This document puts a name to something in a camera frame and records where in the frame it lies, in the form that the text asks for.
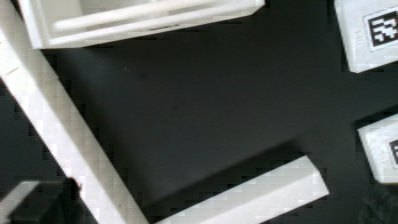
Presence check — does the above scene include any white fence rail front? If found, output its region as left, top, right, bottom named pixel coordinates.
left=0, top=0, right=149, bottom=224

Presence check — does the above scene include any white fence rail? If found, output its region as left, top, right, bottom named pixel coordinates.
left=154, top=156, right=328, bottom=224
left=0, top=0, right=149, bottom=224

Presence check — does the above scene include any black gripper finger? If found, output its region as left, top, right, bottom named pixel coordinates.
left=0, top=178, right=80, bottom=224

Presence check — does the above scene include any white cabinet body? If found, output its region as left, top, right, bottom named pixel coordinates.
left=17, top=0, right=264, bottom=49

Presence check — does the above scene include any white fence rail right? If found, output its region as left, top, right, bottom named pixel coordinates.
left=154, top=156, right=328, bottom=224

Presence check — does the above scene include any white door panel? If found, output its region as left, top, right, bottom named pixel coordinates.
left=357, top=114, right=398, bottom=184
left=334, top=0, right=398, bottom=73

